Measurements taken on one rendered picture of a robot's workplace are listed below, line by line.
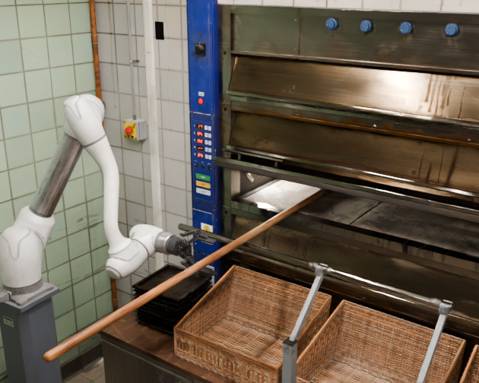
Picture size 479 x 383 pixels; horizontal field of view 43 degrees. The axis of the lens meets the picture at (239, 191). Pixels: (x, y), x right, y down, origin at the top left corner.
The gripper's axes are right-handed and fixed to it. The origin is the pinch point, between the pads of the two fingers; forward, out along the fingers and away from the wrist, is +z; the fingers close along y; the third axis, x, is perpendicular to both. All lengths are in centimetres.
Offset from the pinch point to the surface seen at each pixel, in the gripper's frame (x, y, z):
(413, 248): -57, 2, 60
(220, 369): -9, 58, -3
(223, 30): -59, -80, -37
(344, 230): -57, 2, 29
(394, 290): -20, 2, 66
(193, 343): -9, 50, -18
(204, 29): -56, -80, -45
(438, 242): -67, 1, 67
